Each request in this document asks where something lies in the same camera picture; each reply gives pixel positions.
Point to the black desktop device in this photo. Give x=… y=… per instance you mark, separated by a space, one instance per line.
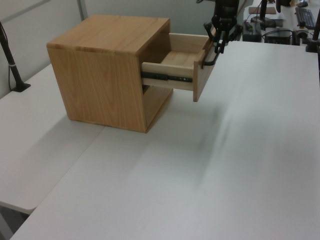
x=278 y=37

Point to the black computer keyboard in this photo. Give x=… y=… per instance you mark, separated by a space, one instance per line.
x=305 y=16

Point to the wooden drawer cabinet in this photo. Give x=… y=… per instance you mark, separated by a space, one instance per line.
x=100 y=75

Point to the brown desk pad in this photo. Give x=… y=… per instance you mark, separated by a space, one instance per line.
x=270 y=10

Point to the black electronics box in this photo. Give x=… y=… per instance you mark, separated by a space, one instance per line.
x=251 y=32

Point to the black camera stand pole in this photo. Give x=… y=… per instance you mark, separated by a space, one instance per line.
x=13 y=67

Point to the grey metal partition post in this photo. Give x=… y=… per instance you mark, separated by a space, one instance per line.
x=82 y=8

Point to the black clamp stand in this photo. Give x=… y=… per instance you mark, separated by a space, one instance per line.
x=314 y=37

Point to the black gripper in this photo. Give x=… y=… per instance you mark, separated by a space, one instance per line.
x=225 y=12

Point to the black monitor stand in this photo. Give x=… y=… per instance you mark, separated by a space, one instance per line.
x=262 y=15

